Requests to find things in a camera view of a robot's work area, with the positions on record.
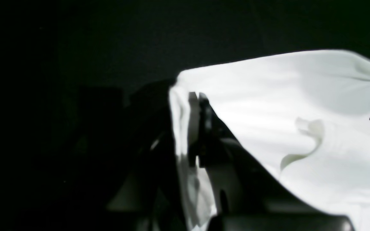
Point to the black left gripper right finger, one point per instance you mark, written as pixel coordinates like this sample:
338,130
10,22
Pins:
247,197

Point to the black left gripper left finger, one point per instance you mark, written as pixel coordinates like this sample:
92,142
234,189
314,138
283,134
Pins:
130,182

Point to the white printed t-shirt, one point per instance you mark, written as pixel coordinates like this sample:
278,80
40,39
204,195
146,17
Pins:
304,115

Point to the black table cloth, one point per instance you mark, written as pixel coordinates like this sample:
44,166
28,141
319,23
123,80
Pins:
82,81

